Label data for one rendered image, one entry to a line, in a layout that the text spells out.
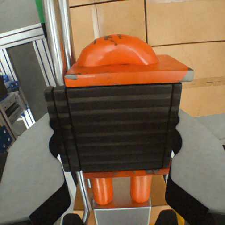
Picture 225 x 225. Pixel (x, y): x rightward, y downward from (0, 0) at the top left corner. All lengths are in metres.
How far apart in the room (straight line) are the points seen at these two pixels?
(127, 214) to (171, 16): 0.76
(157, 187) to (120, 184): 0.61
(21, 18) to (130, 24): 0.90
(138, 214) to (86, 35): 0.71
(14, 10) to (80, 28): 0.79
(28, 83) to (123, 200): 1.18
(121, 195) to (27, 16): 1.37
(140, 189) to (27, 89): 1.22
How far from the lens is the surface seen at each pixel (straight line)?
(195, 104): 0.98
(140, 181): 0.17
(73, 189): 1.26
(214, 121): 1.87
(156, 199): 0.78
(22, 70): 1.30
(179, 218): 1.54
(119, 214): 0.20
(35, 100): 1.34
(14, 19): 1.49
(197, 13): 0.87
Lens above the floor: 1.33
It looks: 61 degrees down
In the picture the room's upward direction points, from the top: 177 degrees clockwise
